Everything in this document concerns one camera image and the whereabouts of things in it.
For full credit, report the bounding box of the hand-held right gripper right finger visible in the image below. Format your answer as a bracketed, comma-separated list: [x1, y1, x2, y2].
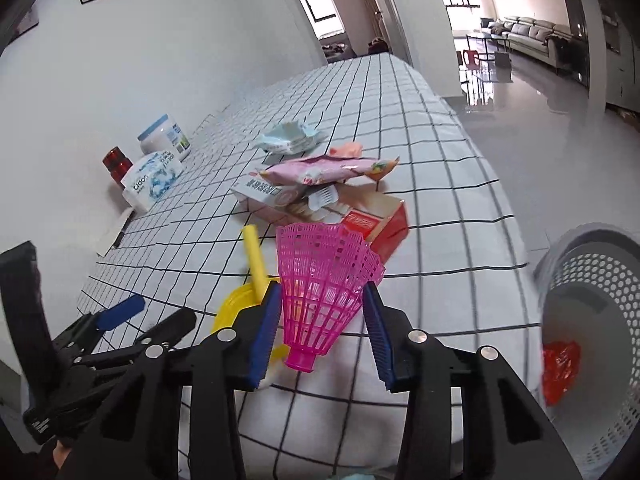
[362, 282, 584, 480]

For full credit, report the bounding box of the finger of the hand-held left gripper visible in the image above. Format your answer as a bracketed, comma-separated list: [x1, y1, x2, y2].
[74, 307, 197, 369]
[51, 293, 146, 359]

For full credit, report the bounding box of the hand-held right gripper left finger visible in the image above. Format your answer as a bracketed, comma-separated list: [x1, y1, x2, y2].
[97, 282, 284, 480]

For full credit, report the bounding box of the pink plastic shuttlecock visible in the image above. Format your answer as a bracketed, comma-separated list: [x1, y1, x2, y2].
[276, 222, 387, 375]

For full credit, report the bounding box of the yellow plastic scoop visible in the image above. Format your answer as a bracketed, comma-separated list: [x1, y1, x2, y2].
[211, 225, 290, 366]

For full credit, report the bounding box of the red cardboard box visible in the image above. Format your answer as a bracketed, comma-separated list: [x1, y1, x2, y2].
[340, 192, 410, 265]

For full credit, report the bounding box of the white and pink carton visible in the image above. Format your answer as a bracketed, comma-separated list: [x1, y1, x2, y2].
[230, 175, 351, 227]

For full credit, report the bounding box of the small white plastic piece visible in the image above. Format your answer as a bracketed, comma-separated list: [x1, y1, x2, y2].
[307, 184, 339, 212]

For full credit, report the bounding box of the pink snack packet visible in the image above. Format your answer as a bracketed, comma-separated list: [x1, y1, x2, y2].
[257, 155, 401, 189]

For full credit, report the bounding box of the small peach pink toy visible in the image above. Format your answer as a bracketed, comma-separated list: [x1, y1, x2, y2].
[329, 141, 365, 160]

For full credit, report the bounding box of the light blue wipes packet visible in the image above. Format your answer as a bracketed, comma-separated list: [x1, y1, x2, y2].
[252, 121, 328, 156]

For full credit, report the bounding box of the white perforated plastic basket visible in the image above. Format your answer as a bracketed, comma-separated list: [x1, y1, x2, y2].
[532, 223, 640, 480]

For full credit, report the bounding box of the white and blue tissue pack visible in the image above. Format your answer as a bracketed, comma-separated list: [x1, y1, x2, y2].
[120, 152, 184, 211]

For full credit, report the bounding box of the red bottle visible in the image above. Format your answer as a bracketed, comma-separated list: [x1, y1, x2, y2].
[102, 146, 135, 189]

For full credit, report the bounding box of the white jar with blue lid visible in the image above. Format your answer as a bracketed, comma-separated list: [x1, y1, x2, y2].
[137, 113, 192, 162]

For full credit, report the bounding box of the red crumpled wrapper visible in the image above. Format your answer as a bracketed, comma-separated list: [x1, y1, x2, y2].
[541, 340, 582, 408]

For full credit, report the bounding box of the white black checked tablecloth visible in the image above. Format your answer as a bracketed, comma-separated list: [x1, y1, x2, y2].
[75, 52, 547, 480]

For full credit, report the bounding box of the grey box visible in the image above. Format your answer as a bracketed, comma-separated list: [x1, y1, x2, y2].
[495, 50, 514, 84]

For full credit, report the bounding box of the dark coffee table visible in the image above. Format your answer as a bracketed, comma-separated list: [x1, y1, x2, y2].
[465, 30, 511, 57]

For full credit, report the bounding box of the white door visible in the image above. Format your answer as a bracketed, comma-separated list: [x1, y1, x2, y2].
[372, 0, 414, 64]

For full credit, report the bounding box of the grey sofa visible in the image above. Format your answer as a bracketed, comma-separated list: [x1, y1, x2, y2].
[492, 15, 584, 69]

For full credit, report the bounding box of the dark tall cabinet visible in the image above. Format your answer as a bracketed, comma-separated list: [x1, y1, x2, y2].
[560, 0, 591, 87]

